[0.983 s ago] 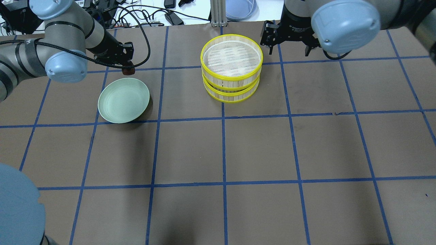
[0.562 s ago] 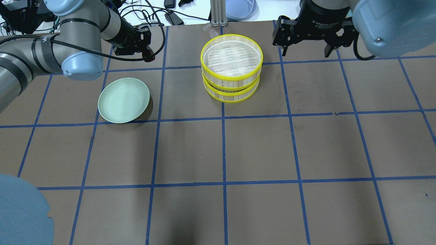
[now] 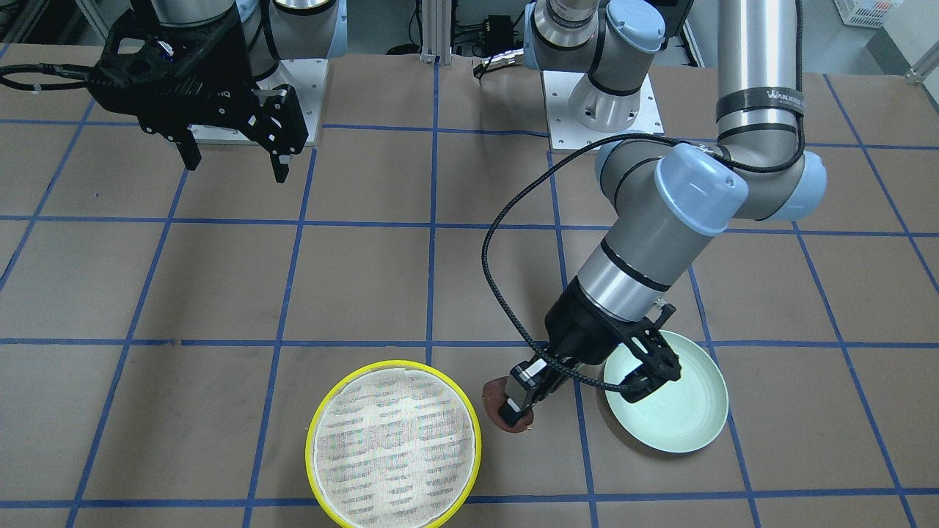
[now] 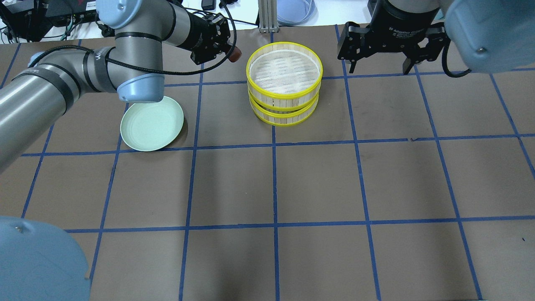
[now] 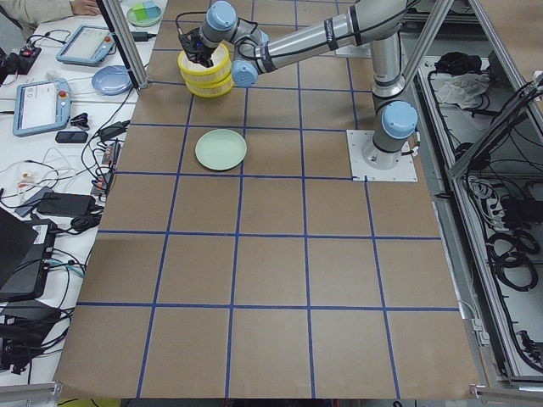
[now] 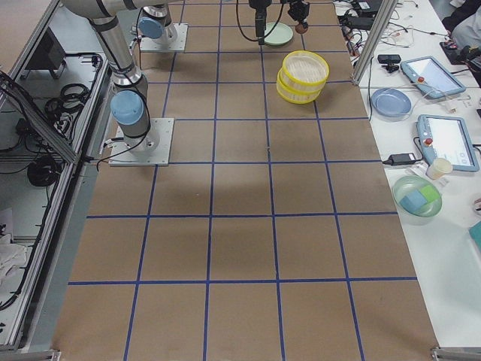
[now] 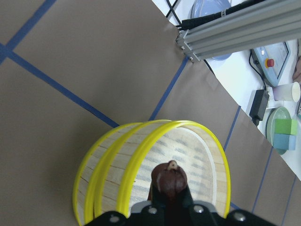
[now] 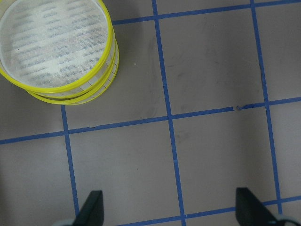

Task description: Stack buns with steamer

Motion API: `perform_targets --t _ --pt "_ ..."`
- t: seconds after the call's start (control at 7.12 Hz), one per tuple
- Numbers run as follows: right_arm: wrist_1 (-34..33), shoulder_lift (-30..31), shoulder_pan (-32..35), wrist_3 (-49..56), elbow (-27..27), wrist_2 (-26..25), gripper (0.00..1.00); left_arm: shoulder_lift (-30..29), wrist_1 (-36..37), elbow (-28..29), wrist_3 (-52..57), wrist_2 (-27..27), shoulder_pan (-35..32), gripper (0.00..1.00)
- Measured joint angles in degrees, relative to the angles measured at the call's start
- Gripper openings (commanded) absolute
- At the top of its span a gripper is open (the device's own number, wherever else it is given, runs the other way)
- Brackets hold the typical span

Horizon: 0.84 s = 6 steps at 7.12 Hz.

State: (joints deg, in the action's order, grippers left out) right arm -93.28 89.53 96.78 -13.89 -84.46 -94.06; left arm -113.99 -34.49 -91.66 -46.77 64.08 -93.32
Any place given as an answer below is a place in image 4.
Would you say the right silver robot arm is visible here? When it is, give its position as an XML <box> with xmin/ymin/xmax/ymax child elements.
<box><xmin>337</xmin><ymin>0</ymin><xmax>535</xmax><ymax>78</ymax></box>

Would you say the light green plate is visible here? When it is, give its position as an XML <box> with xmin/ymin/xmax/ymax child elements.
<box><xmin>119</xmin><ymin>97</ymin><xmax>185</xmax><ymax>152</ymax></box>

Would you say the clear plastic container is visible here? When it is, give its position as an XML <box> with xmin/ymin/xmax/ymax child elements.
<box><xmin>276</xmin><ymin>0</ymin><xmax>316</xmax><ymax>26</ymax></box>

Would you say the yellow bamboo steamer tray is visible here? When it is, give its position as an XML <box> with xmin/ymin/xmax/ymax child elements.
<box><xmin>246</xmin><ymin>42</ymin><xmax>324</xmax><ymax>111</ymax></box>

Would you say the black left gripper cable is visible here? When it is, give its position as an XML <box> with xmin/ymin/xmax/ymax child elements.
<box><xmin>25</xmin><ymin>0</ymin><xmax>239</xmax><ymax>77</ymax></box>

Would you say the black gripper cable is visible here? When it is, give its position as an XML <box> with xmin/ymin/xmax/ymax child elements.
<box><xmin>25</xmin><ymin>0</ymin><xmax>239</xmax><ymax>77</ymax></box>
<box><xmin>441</xmin><ymin>40</ymin><xmax>473</xmax><ymax>79</ymax></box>

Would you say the yellow bamboo steamer base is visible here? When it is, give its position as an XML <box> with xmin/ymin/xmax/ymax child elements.
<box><xmin>249</xmin><ymin>93</ymin><xmax>319</xmax><ymax>127</ymax></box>

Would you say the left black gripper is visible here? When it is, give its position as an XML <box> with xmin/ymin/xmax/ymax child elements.
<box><xmin>191</xmin><ymin>13</ymin><xmax>233</xmax><ymax>65</ymax></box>

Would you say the black electronics box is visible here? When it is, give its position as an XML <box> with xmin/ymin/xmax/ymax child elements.
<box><xmin>1</xmin><ymin>0</ymin><xmax>96</xmax><ymax>42</ymax></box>

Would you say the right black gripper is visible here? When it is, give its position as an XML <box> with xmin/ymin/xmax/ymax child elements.
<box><xmin>337</xmin><ymin>0</ymin><xmax>447</xmax><ymax>75</ymax></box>

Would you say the aluminium frame post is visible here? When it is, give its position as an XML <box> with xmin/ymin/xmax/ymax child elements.
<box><xmin>258</xmin><ymin>0</ymin><xmax>279</xmax><ymax>33</ymax></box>

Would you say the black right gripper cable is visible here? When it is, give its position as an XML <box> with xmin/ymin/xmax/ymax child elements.
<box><xmin>441</xmin><ymin>40</ymin><xmax>473</xmax><ymax>79</ymax></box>

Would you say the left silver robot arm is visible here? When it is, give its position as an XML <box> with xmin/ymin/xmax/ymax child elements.
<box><xmin>0</xmin><ymin>0</ymin><xmax>241</xmax><ymax>301</ymax></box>

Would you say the brown steamed bun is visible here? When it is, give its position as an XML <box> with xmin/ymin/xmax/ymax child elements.
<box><xmin>226</xmin><ymin>46</ymin><xmax>242</xmax><ymax>63</ymax></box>

